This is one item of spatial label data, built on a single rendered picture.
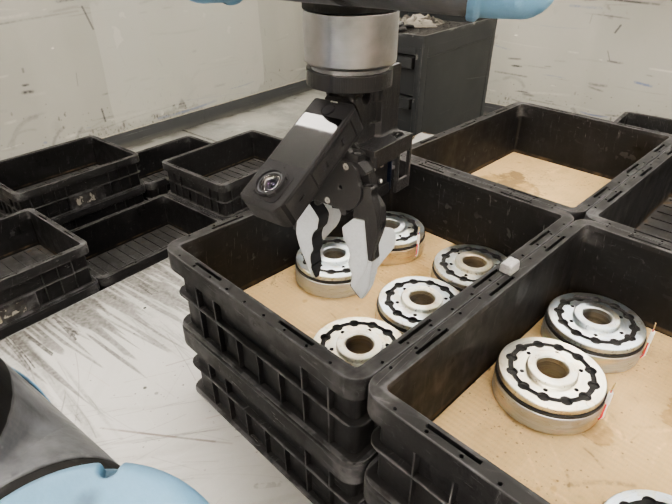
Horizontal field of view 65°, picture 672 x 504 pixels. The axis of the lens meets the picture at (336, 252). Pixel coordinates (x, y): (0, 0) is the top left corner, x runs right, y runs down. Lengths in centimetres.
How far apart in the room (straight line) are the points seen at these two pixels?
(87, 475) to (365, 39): 32
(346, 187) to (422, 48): 159
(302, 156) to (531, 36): 369
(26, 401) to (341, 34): 31
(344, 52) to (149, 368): 55
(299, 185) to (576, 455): 34
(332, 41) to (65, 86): 314
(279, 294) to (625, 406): 40
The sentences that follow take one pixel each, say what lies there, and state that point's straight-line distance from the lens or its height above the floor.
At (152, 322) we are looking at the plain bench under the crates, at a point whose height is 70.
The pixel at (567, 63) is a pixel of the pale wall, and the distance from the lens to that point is 400.
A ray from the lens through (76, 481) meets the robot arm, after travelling 26.
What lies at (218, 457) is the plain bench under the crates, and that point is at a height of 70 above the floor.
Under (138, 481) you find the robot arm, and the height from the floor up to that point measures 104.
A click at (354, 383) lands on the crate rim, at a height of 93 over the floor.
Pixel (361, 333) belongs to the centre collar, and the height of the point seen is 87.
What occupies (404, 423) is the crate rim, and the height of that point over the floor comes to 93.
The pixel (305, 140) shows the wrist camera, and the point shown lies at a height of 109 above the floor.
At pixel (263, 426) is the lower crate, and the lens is 62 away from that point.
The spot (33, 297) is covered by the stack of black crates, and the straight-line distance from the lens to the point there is 137.
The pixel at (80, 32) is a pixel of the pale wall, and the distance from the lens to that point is 353.
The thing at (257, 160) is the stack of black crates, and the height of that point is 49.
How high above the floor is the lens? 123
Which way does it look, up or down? 32 degrees down
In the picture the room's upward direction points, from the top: straight up
